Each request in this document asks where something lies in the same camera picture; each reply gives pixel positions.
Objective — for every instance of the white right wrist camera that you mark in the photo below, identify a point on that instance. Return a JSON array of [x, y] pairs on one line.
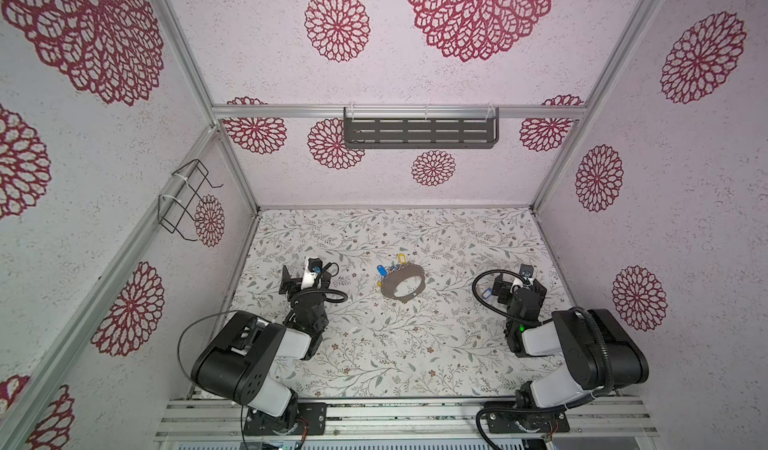
[[524, 279]]

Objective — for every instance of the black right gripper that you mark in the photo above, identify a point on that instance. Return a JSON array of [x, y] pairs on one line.
[[501, 285]]

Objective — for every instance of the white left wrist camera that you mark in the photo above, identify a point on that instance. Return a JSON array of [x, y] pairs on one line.
[[314, 274]]

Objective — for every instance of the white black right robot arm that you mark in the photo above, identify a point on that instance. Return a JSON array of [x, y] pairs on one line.
[[599, 356]]

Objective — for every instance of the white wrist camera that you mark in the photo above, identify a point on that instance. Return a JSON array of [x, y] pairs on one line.
[[524, 279], [314, 274]]

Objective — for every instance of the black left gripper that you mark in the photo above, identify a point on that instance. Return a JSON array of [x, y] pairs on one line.
[[292, 286]]

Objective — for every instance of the black wire wall basket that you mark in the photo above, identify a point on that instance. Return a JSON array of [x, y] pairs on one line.
[[178, 207]]

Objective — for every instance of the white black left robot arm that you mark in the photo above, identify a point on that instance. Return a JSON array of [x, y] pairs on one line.
[[237, 362]]

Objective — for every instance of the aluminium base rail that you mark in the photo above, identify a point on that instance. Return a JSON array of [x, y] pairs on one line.
[[407, 419]]

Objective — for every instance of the grey slotted wall shelf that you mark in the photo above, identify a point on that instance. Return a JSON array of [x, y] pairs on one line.
[[423, 133]]

